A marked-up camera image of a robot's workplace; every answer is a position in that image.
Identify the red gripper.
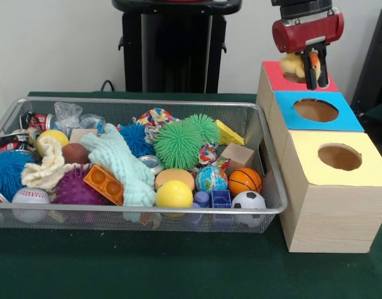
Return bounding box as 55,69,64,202
271,11,345,91

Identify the brown toy football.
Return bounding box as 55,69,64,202
62,143,91,165

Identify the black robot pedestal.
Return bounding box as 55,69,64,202
111,0,243,93

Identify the purple spiky ball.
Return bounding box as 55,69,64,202
50,166,108,206

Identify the shallow clear mesh bin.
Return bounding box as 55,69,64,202
0,96,288,234

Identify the mint green knitted cloth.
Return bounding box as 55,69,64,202
80,123,157,207

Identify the orange plastic block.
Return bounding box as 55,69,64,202
83,164,125,206

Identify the white baseball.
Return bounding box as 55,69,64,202
11,187,51,224

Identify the blue fuzzy ball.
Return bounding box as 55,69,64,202
0,151,35,202
118,123,156,158

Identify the dark green table cloth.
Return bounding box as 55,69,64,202
363,99,382,125
0,90,382,299

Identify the yellow duck plush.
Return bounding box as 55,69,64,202
279,51,323,80

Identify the multicoloured knotted fabric toy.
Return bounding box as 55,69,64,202
198,141,220,166

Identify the wooden box with three holes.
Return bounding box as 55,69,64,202
256,60,382,254

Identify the small orange basketball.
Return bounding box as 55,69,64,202
227,167,263,197

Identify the yellow ball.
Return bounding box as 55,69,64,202
155,179,194,209

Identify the black cable loop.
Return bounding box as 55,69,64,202
99,79,116,93

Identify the black upright panel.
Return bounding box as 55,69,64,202
350,4,382,110

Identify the black and white soccer ball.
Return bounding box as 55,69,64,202
231,190,268,227

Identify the green fuzzy ball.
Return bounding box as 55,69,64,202
152,120,204,171
186,113,221,144

